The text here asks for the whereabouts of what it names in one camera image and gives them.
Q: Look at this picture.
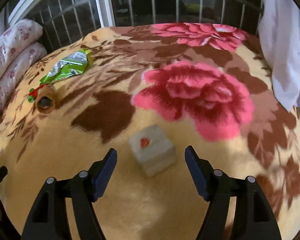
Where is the green snack bag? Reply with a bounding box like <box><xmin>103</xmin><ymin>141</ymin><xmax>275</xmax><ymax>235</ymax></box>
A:
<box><xmin>40</xmin><ymin>49</ymin><xmax>92</xmax><ymax>85</ymax></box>

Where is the red green toy car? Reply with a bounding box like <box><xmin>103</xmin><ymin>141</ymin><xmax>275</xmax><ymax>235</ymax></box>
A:
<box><xmin>27</xmin><ymin>84</ymin><xmax>45</xmax><ymax>103</ymax></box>

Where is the white foam cube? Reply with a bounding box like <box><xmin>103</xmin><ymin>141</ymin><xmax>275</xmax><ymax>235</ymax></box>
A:
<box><xmin>129</xmin><ymin>125</ymin><xmax>176</xmax><ymax>177</ymax></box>

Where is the floral white rolled quilt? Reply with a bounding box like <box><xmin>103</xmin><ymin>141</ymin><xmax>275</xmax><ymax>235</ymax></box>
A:
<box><xmin>0</xmin><ymin>19</ymin><xmax>47</xmax><ymax>114</ymax></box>

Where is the yellow floral fleece blanket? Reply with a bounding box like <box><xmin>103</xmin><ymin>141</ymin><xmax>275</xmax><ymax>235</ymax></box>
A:
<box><xmin>0</xmin><ymin>23</ymin><xmax>300</xmax><ymax>239</ymax></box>

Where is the white curtain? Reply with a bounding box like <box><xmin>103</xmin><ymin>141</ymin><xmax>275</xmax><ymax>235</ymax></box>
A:
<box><xmin>258</xmin><ymin>0</ymin><xmax>300</xmax><ymax>111</ymax></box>

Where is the white window frame with bars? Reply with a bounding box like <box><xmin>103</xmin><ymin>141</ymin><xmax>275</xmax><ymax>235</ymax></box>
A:
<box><xmin>0</xmin><ymin>0</ymin><xmax>263</xmax><ymax>51</ymax></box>

